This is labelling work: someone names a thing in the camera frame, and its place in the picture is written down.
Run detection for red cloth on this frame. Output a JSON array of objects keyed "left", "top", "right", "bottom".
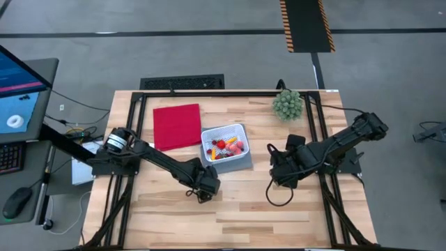
[{"left": 152, "top": 103, "right": 204, "bottom": 153}]

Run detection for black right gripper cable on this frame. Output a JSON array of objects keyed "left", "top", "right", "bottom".
[{"left": 266, "top": 179, "right": 294, "bottom": 207}]

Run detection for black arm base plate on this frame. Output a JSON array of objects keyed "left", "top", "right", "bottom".
[
  {"left": 336, "top": 148, "right": 363, "bottom": 175},
  {"left": 91, "top": 153, "right": 140, "bottom": 176}
]

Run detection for black keyboard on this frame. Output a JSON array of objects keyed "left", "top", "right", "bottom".
[
  {"left": 0, "top": 142, "right": 25, "bottom": 175},
  {"left": 139, "top": 73, "right": 226, "bottom": 91}
]

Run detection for green grape bunch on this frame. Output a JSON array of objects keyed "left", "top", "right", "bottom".
[{"left": 272, "top": 89, "right": 304, "bottom": 122}]

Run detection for computer monitor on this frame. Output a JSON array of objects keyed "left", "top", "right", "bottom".
[{"left": 0, "top": 45, "right": 53, "bottom": 144}]

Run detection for black computer mouse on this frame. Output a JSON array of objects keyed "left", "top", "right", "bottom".
[{"left": 2, "top": 187, "right": 33, "bottom": 220}]

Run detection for white mesh plastic basket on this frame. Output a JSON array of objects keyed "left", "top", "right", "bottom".
[{"left": 201, "top": 123, "right": 250, "bottom": 165}]

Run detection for black metal table frame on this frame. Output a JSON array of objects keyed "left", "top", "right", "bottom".
[{"left": 82, "top": 89, "right": 380, "bottom": 250}]

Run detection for grey desk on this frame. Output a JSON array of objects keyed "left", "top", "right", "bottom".
[{"left": 0, "top": 57, "right": 59, "bottom": 224}]

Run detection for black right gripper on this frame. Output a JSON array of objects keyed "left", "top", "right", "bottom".
[{"left": 270, "top": 134, "right": 307, "bottom": 188}]

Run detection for black stand base with cables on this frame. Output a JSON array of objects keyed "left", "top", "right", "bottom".
[{"left": 413, "top": 120, "right": 446, "bottom": 162}]

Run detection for grey square mat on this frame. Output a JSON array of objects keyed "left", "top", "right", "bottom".
[{"left": 200, "top": 125, "right": 254, "bottom": 174}]

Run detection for white box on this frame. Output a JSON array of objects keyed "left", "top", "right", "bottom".
[{"left": 71, "top": 141, "right": 100, "bottom": 185}]

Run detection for black monitor stand bar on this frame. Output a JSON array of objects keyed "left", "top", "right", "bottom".
[{"left": 38, "top": 123, "right": 97, "bottom": 165}]

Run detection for black mat with orange stripes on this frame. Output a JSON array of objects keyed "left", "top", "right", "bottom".
[{"left": 279, "top": 0, "right": 336, "bottom": 54}]

